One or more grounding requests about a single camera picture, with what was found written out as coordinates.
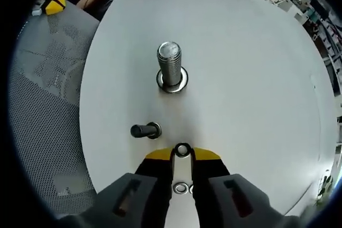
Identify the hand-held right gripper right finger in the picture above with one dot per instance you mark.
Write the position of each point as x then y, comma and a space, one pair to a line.
240, 201

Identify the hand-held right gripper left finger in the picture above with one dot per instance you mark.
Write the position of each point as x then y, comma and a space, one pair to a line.
117, 201

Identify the small steel washer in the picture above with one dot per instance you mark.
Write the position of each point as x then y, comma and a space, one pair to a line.
158, 130
176, 188
178, 147
190, 189

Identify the small dark threaded stud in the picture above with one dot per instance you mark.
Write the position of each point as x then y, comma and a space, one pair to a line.
140, 130

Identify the large steel threaded stud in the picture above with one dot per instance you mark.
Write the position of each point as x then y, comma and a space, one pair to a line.
169, 65

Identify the grey mesh office chair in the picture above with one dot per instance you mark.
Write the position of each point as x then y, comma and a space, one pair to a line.
40, 105

